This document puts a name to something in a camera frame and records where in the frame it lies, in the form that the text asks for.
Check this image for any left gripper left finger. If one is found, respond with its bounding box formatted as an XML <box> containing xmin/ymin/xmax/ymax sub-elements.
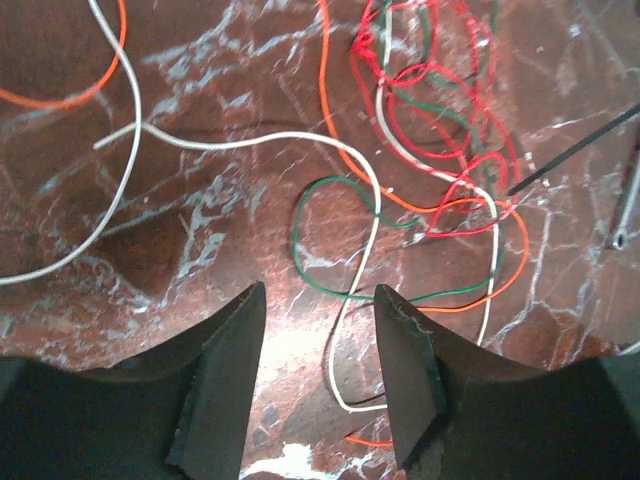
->
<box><xmin>1</xmin><ymin>282</ymin><xmax>266</xmax><ymax>479</ymax></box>

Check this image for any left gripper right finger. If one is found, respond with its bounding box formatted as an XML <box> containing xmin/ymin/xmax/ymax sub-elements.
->
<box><xmin>374</xmin><ymin>285</ymin><xmax>639</xmax><ymax>479</ymax></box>

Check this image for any orange wire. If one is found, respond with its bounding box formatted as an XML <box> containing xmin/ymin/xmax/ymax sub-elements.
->
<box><xmin>0</xmin><ymin>0</ymin><xmax>531</xmax><ymax>447</ymax></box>

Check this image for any green wire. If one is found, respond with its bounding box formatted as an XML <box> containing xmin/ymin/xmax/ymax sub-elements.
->
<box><xmin>290</xmin><ymin>0</ymin><xmax>507</xmax><ymax>304</ymax></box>

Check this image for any red wire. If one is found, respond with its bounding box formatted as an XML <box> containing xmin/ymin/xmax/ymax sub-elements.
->
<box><xmin>348</xmin><ymin>0</ymin><xmax>524</xmax><ymax>237</ymax></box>

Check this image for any black zip tie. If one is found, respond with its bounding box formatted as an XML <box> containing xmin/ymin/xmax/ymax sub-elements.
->
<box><xmin>507</xmin><ymin>103</ymin><xmax>640</xmax><ymax>197</ymax></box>

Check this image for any silver wrench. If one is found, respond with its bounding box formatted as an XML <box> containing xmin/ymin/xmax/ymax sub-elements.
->
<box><xmin>611</xmin><ymin>153</ymin><xmax>639</xmax><ymax>251</ymax></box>

